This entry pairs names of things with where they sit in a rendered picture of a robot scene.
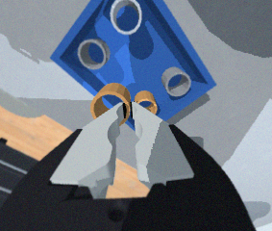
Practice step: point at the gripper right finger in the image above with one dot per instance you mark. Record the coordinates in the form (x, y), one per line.
(165, 154)

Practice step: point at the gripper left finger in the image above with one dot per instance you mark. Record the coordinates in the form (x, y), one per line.
(84, 158)

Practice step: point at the bronze bushing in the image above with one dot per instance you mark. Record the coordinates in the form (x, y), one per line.
(97, 107)
(145, 95)

